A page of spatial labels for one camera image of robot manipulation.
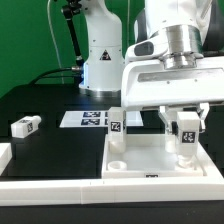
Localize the black base cable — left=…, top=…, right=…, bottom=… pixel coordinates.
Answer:
left=29, top=65, right=84, bottom=85

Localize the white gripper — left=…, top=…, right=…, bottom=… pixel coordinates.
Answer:
left=121, top=59, right=224, bottom=134

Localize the white U-shaped fence wall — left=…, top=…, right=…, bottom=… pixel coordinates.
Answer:
left=0, top=148, right=224, bottom=206

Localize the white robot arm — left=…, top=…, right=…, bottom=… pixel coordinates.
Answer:
left=80, top=0, right=224, bottom=131

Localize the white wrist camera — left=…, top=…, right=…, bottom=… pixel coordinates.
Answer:
left=125, top=40, right=168, bottom=64

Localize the white marker plate with tags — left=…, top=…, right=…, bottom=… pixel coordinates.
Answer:
left=60, top=110, right=143, bottom=128

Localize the white square table top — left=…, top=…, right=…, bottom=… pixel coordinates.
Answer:
left=101, top=134, right=205, bottom=179

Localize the white hanging cable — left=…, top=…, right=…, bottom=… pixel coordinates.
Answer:
left=46, top=0, right=65, bottom=84

